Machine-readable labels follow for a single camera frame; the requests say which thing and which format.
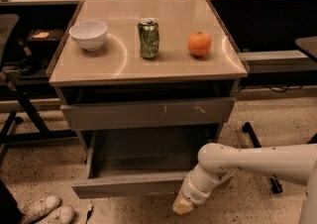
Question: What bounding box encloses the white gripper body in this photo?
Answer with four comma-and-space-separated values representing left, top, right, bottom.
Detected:
179, 172, 215, 205

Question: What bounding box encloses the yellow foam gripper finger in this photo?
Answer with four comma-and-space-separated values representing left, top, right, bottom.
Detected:
172, 193, 193, 215

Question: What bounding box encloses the grey drawer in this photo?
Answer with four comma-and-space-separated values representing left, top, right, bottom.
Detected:
72, 126, 212, 199
61, 97, 235, 131

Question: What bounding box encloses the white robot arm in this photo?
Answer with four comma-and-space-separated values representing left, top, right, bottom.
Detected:
172, 143, 317, 224

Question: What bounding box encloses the grey top drawer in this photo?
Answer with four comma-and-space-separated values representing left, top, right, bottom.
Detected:
61, 97, 235, 131

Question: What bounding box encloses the grey drawer cabinet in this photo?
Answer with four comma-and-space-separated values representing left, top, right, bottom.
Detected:
50, 0, 248, 147

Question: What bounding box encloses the black floor bar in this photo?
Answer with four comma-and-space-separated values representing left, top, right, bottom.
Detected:
242, 121, 284, 194

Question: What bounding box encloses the white sneaker lower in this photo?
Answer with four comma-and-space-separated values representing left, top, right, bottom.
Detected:
35, 205, 75, 224

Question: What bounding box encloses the white sneaker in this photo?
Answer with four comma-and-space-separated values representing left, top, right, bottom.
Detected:
19, 195, 60, 224
35, 205, 75, 224

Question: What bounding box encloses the orange fruit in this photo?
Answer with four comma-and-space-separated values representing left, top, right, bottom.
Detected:
187, 32, 212, 56

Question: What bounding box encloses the white sneaker upper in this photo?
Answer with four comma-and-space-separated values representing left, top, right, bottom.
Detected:
19, 195, 60, 224

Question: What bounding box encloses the green soda can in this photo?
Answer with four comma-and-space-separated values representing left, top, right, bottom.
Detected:
138, 18, 159, 58

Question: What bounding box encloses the white ceramic bowl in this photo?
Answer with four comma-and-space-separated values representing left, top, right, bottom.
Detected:
69, 20, 108, 51

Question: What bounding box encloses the black table leg frame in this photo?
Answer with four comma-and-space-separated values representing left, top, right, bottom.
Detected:
0, 68, 78, 157

